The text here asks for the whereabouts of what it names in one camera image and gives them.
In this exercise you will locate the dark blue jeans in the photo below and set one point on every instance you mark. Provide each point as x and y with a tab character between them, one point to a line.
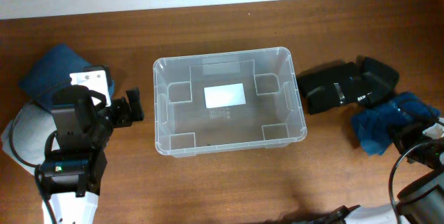
51	73

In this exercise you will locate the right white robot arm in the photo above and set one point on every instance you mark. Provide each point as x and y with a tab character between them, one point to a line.
422	200

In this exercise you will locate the teal blue garment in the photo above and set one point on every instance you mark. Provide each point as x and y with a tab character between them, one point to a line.
372	126

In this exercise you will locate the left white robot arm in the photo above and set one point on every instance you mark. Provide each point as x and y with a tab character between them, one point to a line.
69	179

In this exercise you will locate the grey base equipment bottom edge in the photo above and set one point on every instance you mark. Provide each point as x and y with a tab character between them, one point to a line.
337	216

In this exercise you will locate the clear plastic storage bin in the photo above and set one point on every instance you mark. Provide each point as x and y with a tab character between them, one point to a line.
272	116

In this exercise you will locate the black garment with straps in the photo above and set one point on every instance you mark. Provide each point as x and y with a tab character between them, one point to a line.
333	87

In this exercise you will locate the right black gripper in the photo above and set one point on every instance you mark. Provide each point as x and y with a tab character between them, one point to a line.
408	143

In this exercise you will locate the white label in bin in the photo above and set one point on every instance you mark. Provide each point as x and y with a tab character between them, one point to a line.
224	96

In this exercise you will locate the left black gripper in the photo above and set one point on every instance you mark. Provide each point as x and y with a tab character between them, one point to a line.
122	109

